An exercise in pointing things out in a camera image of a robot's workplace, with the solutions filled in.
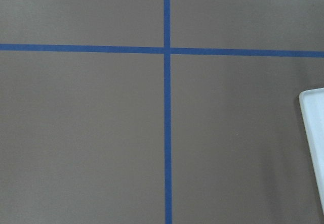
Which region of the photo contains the white rectangular tray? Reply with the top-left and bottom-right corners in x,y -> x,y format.
299,88 -> 323,206

